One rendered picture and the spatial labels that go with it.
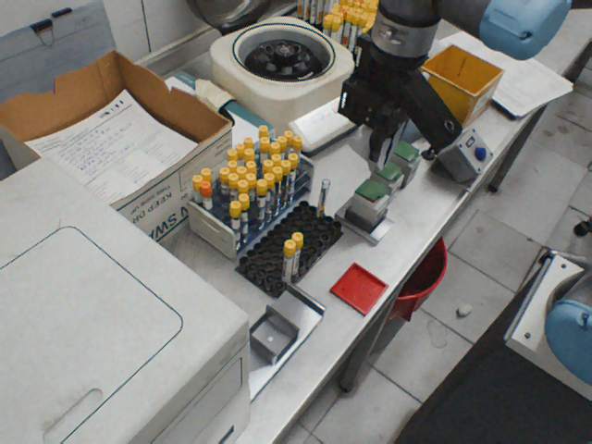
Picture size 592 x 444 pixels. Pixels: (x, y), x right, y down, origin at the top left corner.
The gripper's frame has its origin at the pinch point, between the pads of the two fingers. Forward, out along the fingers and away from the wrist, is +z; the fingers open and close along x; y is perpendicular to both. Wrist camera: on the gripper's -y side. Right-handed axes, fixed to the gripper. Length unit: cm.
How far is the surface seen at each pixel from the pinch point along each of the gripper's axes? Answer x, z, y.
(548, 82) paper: -64, 12, -10
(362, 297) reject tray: 12.7, 13.1, -8.0
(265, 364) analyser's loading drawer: 31.8, 9.3, -4.7
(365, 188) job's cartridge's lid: 0.4, 4.9, 1.2
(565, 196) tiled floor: -145, 101, -35
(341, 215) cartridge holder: 2.2, 11.9, 3.4
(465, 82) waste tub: -46.4, 9.8, 3.8
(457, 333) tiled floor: -51, 101, -27
